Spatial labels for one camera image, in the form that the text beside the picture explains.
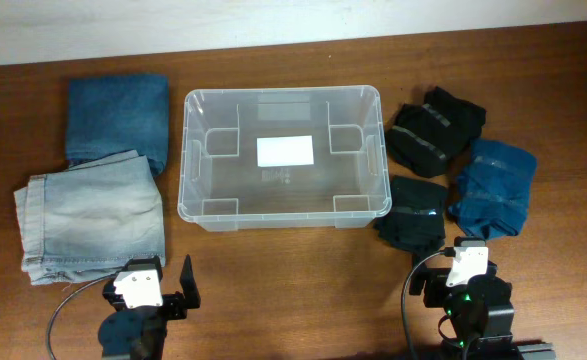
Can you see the dark blue jeans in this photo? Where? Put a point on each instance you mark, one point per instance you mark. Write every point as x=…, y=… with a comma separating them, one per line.
x=118, y=113

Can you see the light blue jeans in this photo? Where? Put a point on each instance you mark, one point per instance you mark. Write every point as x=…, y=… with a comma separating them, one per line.
x=88, y=221

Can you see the black garment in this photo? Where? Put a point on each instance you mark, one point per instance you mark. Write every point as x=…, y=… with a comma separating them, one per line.
x=415, y=222
x=424, y=138

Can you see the blue garment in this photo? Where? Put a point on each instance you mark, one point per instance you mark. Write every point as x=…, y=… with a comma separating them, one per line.
x=494, y=190

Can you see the clear plastic storage bin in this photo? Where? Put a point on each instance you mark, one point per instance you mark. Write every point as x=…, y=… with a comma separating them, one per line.
x=223, y=189

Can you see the white label in bin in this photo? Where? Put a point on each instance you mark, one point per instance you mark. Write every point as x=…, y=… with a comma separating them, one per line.
x=285, y=151

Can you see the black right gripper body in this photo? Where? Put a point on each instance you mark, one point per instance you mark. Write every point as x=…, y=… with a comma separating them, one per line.
x=438, y=291

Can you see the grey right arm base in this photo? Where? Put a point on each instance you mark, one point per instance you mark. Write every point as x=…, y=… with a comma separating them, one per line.
x=536, y=351

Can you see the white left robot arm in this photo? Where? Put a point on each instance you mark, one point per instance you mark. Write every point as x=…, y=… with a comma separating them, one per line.
x=138, y=328

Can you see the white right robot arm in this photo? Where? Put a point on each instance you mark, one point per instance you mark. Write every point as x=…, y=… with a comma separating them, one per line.
x=480, y=312

